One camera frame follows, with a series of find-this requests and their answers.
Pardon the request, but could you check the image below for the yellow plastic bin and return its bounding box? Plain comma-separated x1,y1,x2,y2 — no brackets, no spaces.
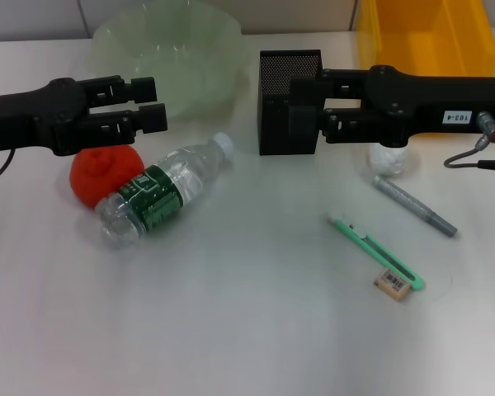
356,0,495,78

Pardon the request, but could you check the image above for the dark left gripper cable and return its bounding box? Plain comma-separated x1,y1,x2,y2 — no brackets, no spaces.
0,148,17,190

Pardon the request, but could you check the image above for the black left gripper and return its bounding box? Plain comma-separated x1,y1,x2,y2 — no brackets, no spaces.
0,75,169,157

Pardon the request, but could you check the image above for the clear green-label water bottle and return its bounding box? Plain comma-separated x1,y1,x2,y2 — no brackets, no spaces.
94,131,235,251

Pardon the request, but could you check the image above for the grey marker pen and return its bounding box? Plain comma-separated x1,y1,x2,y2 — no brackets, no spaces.
373,174,459,238

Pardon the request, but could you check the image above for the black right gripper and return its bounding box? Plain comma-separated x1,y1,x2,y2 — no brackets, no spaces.
288,64,495,156

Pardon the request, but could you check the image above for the red fuzzy ball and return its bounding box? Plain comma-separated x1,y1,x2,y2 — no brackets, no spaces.
69,144,145,209

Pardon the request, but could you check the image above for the grey right gripper cable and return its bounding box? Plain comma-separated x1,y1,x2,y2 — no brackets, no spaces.
443,110,495,173

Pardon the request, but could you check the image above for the beige eraser with barcode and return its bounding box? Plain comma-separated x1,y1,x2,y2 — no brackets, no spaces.
373,268,409,302

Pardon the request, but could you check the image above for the green utility knife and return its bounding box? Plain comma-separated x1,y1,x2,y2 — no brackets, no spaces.
325,214,426,291

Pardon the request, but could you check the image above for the white paper ball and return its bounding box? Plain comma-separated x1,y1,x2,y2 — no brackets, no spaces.
368,142,408,177

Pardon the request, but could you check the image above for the pale green glass fruit plate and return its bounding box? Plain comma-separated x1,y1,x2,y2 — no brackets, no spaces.
85,0,248,123

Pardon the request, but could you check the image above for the black mesh pen holder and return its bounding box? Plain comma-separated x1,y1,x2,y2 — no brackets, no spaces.
258,49,323,157

